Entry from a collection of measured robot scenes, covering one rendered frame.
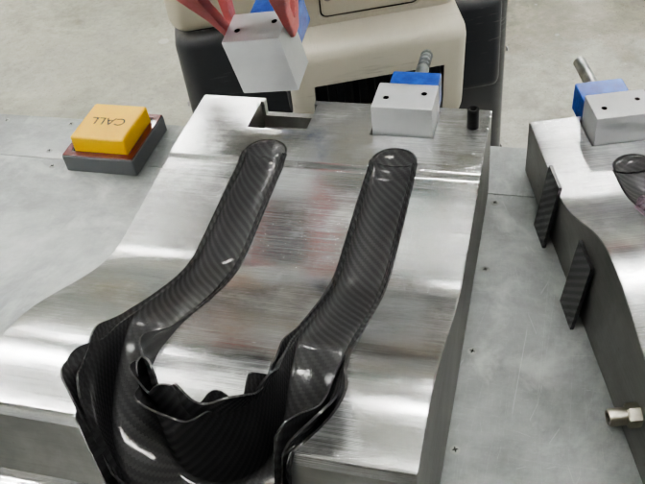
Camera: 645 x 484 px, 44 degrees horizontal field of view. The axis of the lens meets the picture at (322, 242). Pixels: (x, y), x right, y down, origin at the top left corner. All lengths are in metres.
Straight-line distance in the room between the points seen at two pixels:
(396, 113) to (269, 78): 0.11
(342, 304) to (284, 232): 0.09
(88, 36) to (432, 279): 2.47
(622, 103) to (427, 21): 0.35
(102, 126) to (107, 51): 1.97
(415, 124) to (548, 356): 0.21
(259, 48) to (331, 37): 0.35
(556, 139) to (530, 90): 1.62
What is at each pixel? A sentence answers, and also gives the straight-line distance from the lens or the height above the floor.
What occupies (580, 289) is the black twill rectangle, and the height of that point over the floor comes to 0.84.
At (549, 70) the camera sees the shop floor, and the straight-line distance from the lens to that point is 2.44.
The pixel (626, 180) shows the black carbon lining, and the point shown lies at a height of 0.85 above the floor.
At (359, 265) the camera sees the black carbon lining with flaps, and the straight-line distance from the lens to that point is 0.58.
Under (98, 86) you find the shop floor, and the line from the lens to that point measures 2.64.
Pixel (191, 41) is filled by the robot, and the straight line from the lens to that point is 1.31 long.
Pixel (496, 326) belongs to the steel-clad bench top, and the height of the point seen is 0.80.
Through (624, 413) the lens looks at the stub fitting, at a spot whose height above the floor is 0.85.
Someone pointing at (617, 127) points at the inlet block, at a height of 0.87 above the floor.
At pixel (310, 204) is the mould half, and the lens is 0.62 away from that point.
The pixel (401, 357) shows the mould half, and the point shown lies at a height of 0.93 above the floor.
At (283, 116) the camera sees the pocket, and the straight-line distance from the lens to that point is 0.74.
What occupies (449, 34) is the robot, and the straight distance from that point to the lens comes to 1.01.
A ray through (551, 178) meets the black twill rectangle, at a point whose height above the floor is 0.86.
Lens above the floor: 1.29
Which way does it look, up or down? 43 degrees down
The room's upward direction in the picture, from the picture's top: 8 degrees counter-clockwise
